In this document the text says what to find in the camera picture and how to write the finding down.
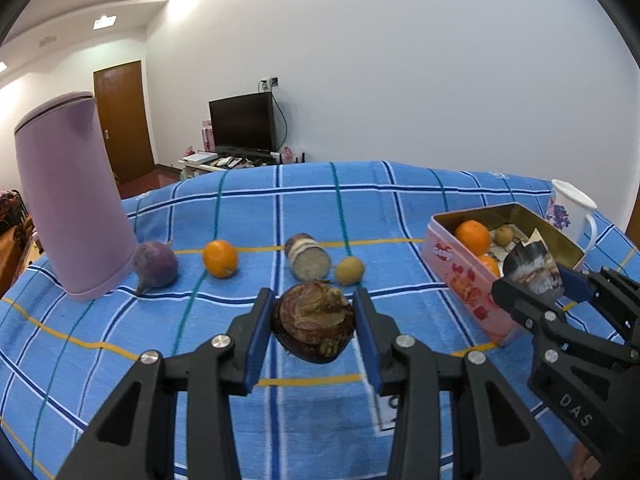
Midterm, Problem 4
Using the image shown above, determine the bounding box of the purple round turnip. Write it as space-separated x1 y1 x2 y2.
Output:
132 240 179 296

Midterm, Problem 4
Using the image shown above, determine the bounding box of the brown wooden door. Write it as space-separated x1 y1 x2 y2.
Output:
93 61 155 184

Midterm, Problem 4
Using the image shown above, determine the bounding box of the small yellow-green fruit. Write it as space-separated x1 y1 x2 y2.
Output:
334 256 366 286
494 226 514 247

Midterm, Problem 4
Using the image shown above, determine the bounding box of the pink metal tin box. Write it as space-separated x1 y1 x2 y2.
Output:
422 203 585 347

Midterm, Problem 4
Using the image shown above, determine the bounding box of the blue plaid tablecloth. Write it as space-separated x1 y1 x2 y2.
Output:
1 162 575 479

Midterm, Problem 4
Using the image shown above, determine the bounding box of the white floral mug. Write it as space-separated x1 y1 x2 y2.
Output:
544 179 599 254

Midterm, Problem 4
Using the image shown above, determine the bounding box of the purple cut yam piece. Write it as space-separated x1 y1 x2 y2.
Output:
284 233 331 282

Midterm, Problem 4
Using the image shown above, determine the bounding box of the small orange tangerine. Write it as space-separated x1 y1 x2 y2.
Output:
203 240 239 278

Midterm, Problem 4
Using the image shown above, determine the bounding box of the white tv stand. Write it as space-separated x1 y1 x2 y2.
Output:
179 146 307 180

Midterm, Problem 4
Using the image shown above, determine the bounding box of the dark mangosteen shell half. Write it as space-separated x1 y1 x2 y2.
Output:
271 281 356 365

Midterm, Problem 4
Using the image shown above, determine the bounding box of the large orange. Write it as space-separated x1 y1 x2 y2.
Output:
454 220 491 256

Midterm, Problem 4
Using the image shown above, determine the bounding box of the purple electric kettle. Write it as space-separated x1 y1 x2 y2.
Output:
14 91 138 301

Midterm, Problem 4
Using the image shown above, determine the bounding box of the black flat television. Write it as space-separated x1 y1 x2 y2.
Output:
208 92 277 152

